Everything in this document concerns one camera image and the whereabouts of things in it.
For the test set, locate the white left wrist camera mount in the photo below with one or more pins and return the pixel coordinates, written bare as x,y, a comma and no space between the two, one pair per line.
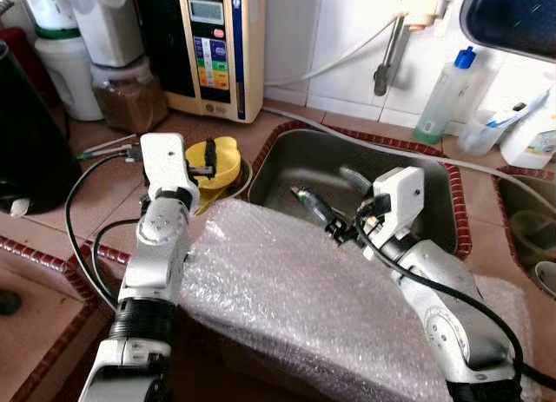
165,163

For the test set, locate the white canister with green band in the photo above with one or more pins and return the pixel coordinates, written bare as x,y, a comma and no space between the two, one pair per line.
69,72

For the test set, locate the white green stick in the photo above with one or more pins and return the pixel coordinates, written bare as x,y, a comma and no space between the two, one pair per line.
100,153
109,143
302,194

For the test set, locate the jar of brown powder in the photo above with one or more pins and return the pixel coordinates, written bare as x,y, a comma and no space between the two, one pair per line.
130,102

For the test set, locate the steel wall tap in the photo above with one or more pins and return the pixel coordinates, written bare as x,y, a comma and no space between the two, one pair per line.
389,59

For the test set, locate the green plastic container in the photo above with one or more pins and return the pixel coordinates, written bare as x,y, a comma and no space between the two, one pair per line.
532,237

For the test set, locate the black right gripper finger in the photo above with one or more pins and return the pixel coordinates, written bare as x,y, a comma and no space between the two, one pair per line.
356,181
313,204

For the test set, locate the black electric kettle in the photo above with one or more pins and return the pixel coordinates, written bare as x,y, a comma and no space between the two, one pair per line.
30,141

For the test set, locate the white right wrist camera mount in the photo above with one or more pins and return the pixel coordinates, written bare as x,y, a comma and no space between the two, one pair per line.
400,194

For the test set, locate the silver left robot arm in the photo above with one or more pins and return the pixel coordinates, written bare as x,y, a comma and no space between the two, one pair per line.
152,272

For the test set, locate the grey cup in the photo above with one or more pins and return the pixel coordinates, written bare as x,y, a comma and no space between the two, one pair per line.
547,279

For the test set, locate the clear soap bottle blue cap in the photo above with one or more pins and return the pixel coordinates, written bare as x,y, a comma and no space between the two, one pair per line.
439,102

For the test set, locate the large steel sink basin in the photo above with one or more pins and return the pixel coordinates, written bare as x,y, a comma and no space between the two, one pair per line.
304,159

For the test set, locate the dark green cucumber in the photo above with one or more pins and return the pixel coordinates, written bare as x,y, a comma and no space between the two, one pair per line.
9,302

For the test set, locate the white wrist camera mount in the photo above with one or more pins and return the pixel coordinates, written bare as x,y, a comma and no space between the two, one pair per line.
400,194
165,163

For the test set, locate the dark blue tray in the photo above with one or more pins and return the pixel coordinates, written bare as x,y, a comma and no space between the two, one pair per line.
512,16

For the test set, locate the small steel sink basin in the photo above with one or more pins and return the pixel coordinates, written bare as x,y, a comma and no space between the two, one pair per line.
526,202

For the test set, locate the white plastic jug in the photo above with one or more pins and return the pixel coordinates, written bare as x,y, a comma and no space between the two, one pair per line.
109,29

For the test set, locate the bubble wrap sheet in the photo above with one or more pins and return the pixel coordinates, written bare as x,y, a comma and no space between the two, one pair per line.
287,289

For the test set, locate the steel bowl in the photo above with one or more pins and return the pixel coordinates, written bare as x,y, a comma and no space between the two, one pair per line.
244,187

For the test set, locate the beige water ionizer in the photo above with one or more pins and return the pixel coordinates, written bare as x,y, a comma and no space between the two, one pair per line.
221,55

